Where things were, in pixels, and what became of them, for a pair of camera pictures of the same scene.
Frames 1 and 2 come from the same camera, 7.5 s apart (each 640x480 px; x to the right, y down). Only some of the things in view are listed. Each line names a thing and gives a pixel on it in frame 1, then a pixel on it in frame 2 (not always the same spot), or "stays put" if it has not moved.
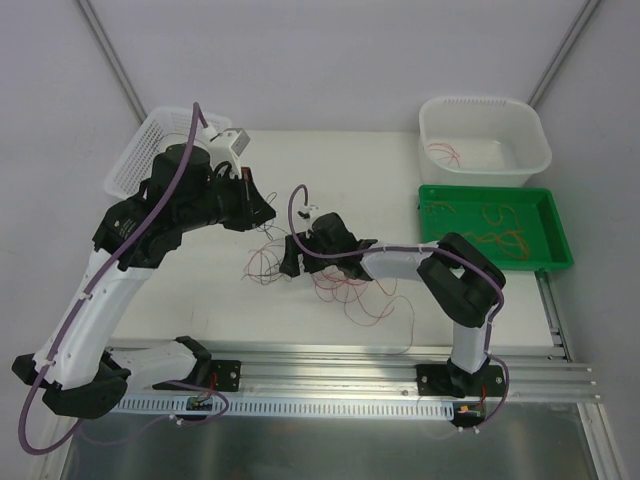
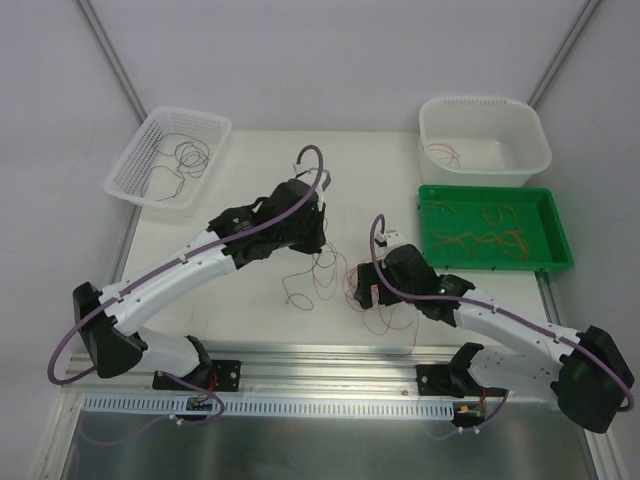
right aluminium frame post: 586,12 stays put
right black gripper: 302,251 to 370,279
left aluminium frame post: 105,47 stays put
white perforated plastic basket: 167,126 stays put
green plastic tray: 518,227 stays put
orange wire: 491,213 to 511,242
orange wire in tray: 511,243 stays put
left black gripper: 242,201 to 310,236
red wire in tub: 454,154 stays put
